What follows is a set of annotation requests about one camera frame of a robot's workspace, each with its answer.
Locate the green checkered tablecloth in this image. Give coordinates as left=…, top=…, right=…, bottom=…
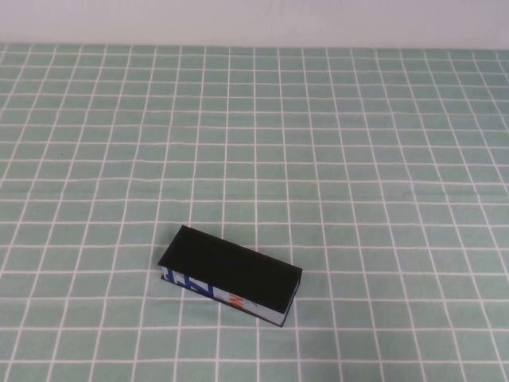
left=0, top=42, right=509, bottom=382

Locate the black printed glasses case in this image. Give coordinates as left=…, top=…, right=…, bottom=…
left=158, top=224, right=304, bottom=329

